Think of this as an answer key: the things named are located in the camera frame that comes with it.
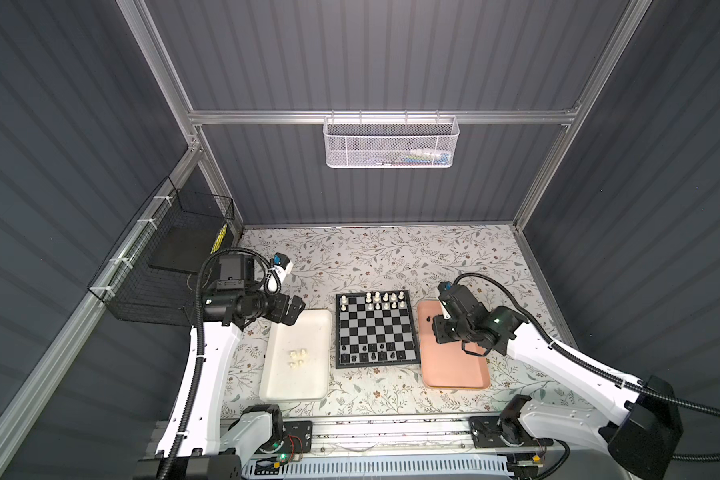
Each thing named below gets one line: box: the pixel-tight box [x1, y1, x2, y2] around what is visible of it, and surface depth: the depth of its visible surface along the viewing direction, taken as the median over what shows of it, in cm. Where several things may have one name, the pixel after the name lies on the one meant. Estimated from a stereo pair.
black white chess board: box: [335, 290, 421, 369], surface depth 91 cm
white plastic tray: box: [259, 309, 333, 402], surface depth 87 cm
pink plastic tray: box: [417, 300, 491, 389], surface depth 86 cm
